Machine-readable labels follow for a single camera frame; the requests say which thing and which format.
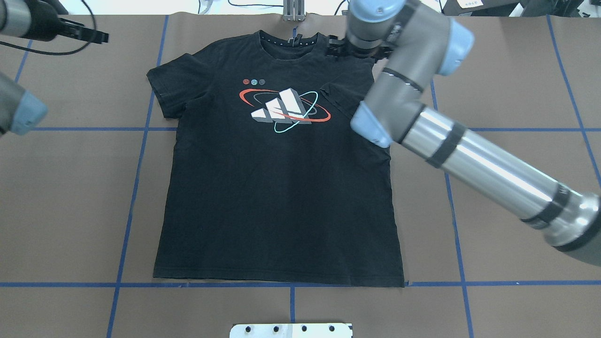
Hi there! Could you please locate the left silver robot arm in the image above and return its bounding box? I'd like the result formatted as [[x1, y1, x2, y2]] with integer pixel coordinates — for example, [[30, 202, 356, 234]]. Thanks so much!
[[0, 0, 110, 136]]

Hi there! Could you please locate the aluminium frame post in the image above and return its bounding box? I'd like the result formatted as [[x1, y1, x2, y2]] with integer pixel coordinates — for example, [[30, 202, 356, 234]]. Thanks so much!
[[283, 0, 306, 22]]

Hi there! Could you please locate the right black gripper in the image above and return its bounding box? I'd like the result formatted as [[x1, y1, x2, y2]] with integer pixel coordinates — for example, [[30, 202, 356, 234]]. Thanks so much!
[[327, 35, 390, 61]]

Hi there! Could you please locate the black printed t-shirt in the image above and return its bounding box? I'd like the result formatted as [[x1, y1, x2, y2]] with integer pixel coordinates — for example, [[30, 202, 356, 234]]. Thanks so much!
[[146, 31, 404, 287]]

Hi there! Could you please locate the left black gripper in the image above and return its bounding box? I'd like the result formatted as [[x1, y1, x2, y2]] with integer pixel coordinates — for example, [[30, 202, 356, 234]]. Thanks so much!
[[47, 17, 109, 44]]

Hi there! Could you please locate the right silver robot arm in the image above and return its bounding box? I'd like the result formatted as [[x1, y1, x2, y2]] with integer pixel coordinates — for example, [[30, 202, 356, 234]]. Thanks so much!
[[328, 0, 601, 266]]

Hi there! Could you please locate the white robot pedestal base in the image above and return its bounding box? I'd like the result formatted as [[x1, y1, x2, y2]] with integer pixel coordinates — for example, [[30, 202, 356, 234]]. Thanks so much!
[[229, 323, 354, 338]]

